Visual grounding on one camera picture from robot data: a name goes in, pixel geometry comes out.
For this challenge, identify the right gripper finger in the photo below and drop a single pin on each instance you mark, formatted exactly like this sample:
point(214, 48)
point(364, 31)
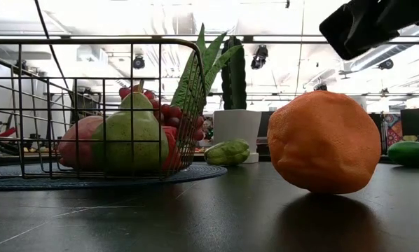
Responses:
point(360, 29)

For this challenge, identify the round orange fruit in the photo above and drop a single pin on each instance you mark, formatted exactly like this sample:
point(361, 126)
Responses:
point(321, 140)

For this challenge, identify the green lime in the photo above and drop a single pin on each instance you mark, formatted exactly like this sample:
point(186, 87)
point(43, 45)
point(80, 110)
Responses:
point(409, 154)

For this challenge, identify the green leafy vegetable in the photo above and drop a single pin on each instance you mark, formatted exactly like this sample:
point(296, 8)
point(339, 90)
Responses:
point(213, 56)

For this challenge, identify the light green chayote squash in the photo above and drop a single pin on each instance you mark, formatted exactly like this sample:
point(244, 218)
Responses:
point(227, 152)

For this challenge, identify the red grape bunch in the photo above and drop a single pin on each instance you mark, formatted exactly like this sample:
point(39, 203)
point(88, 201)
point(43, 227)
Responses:
point(174, 112)

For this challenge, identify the green pear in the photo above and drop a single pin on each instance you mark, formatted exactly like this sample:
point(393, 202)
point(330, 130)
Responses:
point(143, 133)

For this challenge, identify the pinkish red round fruit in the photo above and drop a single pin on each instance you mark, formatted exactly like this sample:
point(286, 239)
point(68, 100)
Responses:
point(80, 147)

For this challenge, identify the black ceiling spotlight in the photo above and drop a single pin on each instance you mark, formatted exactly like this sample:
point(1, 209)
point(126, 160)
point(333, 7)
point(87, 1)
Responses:
point(138, 62)
point(385, 64)
point(259, 57)

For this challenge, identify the dark green cactus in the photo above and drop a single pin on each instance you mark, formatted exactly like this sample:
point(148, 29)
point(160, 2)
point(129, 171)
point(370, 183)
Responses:
point(235, 77)

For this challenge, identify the white hexagonal plant pot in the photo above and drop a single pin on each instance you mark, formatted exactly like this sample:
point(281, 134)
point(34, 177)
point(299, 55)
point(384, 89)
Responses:
point(237, 126)

